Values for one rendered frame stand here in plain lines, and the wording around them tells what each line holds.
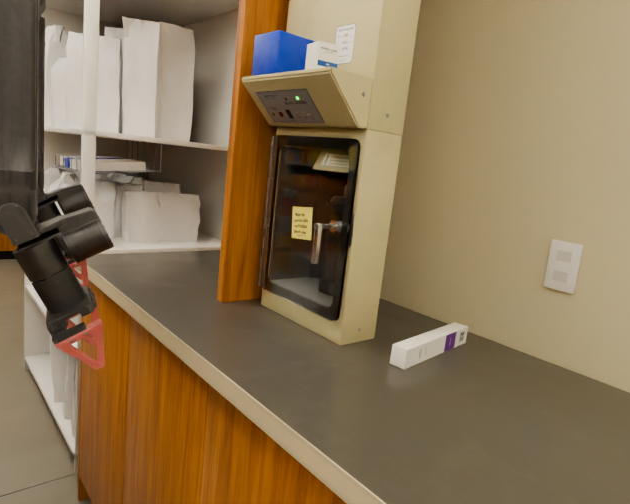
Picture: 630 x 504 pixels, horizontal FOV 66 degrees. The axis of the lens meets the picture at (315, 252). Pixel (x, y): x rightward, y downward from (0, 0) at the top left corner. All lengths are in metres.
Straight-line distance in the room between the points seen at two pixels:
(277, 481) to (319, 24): 0.94
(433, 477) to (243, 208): 0.83
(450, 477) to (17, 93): 0.77
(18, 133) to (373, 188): 0.65
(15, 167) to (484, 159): 1.05
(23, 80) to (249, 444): 0.67
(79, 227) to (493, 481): 0.68
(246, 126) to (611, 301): 0.94
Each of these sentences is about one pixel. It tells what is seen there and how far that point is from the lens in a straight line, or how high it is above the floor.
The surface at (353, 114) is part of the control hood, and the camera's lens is 1.00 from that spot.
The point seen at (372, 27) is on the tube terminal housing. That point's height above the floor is 1.61.
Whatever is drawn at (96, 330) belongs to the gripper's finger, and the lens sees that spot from 0.78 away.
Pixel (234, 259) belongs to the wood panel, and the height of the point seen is 1.06.
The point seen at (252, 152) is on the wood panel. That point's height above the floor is 1.34.
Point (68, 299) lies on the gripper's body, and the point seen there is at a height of 1.09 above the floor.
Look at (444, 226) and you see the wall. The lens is 1.41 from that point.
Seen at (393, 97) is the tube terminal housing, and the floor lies 1.48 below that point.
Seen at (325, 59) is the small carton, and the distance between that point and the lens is 1.05.
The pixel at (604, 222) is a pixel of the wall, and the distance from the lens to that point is 1.22.
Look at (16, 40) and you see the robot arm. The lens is 0.79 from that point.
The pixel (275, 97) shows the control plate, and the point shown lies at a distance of 1.15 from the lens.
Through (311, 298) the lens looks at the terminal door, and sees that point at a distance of 1.13.
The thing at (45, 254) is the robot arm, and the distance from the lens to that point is 0.79.
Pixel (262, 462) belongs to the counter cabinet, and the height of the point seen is 0.81.
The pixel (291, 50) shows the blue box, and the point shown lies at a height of 1.57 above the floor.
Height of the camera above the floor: 1.33
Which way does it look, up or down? 10 degrees down
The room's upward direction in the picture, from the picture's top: 6 degrees clockwise
